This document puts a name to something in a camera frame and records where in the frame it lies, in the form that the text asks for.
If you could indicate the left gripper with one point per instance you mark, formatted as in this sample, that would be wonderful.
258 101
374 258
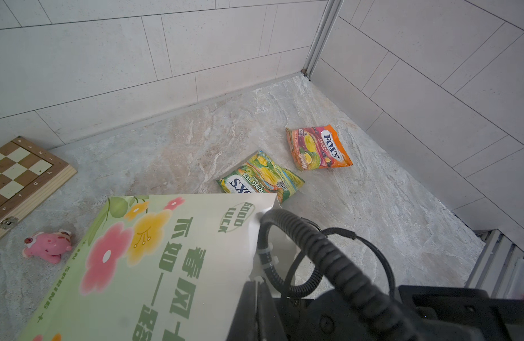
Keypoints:
420 313

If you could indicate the wooden chessboard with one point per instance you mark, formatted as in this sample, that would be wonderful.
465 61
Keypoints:
29 175

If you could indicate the green yellow Fox's candy bag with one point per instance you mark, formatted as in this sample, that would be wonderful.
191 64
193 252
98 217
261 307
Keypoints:
260 174

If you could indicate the small pink pig toy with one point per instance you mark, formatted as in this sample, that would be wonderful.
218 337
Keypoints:
48 246

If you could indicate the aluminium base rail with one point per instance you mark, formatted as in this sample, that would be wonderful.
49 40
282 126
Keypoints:
499 270

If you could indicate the orange Fox's candy bag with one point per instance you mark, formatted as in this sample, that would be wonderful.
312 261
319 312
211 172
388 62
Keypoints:
318 147

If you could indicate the white paper bag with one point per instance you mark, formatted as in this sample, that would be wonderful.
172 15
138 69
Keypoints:
172 268

